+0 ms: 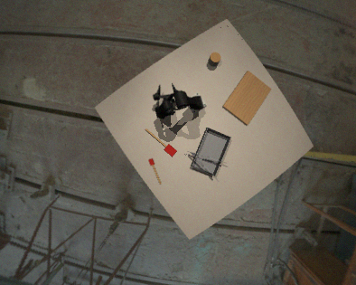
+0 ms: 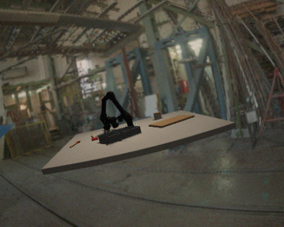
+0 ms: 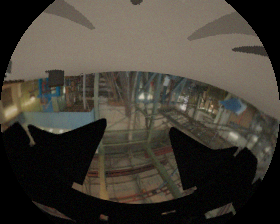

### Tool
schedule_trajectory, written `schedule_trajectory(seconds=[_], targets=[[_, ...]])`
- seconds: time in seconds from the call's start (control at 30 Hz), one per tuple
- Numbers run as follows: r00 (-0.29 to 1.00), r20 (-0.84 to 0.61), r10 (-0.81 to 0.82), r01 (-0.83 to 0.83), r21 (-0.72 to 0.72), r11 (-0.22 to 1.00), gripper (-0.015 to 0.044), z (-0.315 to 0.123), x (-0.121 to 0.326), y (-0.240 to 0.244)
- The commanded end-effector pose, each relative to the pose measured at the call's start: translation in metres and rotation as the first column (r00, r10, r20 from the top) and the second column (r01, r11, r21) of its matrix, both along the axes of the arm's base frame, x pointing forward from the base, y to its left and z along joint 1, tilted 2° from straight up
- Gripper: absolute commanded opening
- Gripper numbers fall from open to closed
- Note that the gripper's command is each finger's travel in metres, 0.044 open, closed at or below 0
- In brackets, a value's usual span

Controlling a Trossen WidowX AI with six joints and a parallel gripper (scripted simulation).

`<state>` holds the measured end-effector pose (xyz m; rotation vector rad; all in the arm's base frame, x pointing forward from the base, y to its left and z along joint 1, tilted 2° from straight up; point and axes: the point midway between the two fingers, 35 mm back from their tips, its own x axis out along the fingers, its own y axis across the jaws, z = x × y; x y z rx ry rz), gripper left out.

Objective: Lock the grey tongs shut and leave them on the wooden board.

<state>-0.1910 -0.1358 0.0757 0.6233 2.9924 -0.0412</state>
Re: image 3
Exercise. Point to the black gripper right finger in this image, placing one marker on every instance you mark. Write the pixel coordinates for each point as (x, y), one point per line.
(193, 159)

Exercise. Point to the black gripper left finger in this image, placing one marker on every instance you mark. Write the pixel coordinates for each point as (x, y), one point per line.
(73, 150)

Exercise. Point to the brown wooden board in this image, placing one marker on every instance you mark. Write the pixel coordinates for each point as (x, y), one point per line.
(11, 83)

